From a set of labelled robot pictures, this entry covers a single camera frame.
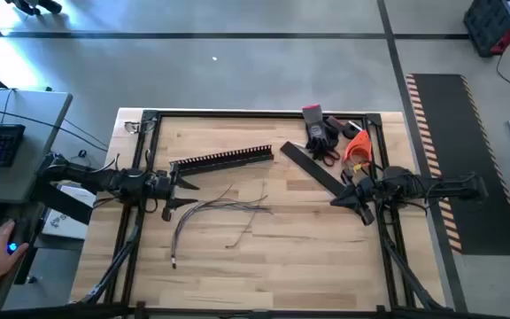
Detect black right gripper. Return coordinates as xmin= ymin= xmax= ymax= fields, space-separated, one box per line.
xmin=329 ymin=170 xmax=388 ymax=226

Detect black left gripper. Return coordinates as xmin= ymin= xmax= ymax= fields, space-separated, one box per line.
xmin=151 ymin=162 xmax=201 ymax=222

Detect yellow wire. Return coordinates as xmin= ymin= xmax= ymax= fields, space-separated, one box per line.
xmin=171 ymin=198 xmax=273 ymax=267

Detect bundle of coloured wires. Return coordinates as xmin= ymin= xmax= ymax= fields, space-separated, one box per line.
xmin=171 ymin=198 xmax=274 ymax=267
xmin=170 ymin=198 xmax=274 ymax=269

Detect black wire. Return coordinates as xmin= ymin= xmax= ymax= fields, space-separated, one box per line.
xmin=192 ymin=184 xmax=235 ymax=210

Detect black slotted cable duct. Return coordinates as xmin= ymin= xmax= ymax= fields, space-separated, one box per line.
xmin=169 ymin=144 xmax=275 ymax=177

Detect red and white box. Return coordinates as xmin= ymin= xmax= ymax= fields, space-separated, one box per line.
xmin=342 ymin=128 xmax=374 ymax=175

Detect black tape roll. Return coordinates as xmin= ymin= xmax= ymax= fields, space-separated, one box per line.
xmin=341 ymin=120 xmax=362 ymax=141

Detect silver metal clamp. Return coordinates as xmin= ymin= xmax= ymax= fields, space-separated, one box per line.
xmin=124 ymin=119 xmax=148 ymax=136

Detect white cardboard box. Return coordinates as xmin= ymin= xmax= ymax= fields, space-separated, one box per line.
xmin=41 ymin=183 xmax=97 ymax=241

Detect black hazard-striped floor mat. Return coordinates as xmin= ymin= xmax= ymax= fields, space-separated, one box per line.
xmin=404 ymin=73 xmax=510 ymax=257

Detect grey desk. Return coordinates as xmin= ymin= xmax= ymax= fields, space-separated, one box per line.
xmin=0 ymin=87 xmax=73 ymax=205

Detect black computer mouse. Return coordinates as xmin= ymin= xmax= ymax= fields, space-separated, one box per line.
xmin=3 ymin=221 xmax=33 ymax=258

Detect black chair base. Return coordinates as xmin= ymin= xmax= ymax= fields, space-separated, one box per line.
xmin=0 ymin=0 xmax=64 ymax=26

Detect red-handled scissors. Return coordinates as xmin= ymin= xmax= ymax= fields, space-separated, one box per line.
xmin=292 ymin=141 xmax=342 ymax=168

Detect black flat duct cover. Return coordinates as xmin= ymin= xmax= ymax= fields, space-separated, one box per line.
xmin=279 ymin=141 xmax=349 ymax=198

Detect black metal frame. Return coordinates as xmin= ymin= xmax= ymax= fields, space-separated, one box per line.
xmin=77 ymin=108 xmax=451 ymax=319

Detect black desk cable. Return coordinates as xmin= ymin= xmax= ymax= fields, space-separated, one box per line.
xmin=0 ymin=87 xmax=111 ymax=152

